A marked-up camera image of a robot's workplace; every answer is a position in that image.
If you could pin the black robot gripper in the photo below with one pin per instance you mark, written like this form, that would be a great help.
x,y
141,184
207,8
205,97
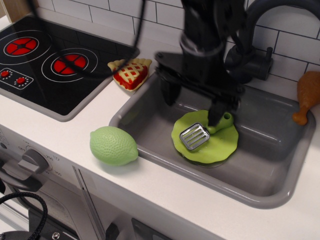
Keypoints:
x,y
206,76

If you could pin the green handled metal spatula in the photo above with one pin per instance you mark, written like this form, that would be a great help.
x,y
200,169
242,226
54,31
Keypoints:
x,y
196,135

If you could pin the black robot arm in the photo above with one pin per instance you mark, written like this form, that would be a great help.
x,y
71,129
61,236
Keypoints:
x,y
208,24

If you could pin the green toy plate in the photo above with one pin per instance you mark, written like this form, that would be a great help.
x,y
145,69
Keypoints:
x,y
222,143

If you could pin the grey toy sink basin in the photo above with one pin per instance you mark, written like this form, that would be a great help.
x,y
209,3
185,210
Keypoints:
x,y
263,170

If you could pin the dark grey toy faucet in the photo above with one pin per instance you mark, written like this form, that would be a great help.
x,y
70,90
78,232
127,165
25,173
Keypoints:
x,y
247,64

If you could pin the toy cherry pie slice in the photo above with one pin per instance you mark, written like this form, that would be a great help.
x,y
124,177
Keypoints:
x,y
133,74

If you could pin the green toy lime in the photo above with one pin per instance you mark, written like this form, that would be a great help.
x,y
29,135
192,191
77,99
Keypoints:
x,y
113,146

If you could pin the brown toy chicken drumstick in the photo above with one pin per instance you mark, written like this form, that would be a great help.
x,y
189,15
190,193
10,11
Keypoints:
x,y
308,95

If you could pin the black toy stove top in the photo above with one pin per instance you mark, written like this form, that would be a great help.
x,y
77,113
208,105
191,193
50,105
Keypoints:
x,y
54,69

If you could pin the grey oven knob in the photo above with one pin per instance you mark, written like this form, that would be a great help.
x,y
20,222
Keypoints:
x,y
33,162

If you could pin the grey oven door handle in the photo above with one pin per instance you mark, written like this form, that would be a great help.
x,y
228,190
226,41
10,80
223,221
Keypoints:
x,y
29,184

